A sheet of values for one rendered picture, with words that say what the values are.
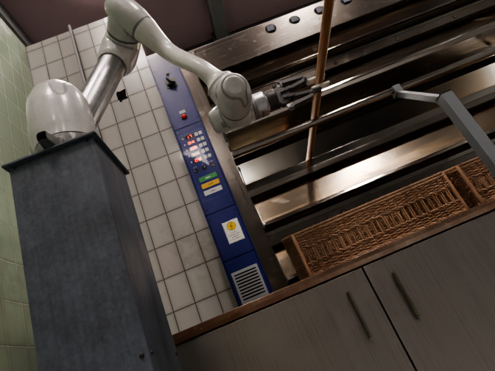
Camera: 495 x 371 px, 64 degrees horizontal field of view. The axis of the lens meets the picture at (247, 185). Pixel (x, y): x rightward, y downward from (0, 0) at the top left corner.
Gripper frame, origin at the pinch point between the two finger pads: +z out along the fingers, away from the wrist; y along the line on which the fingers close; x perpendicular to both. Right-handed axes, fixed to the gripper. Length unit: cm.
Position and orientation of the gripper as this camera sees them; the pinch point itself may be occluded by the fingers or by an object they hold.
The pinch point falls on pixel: (318, 82)
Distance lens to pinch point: 149.3
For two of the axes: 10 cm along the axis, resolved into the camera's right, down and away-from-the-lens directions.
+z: 9.3, -3.7, 0.8
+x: -0.8, -4.1, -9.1
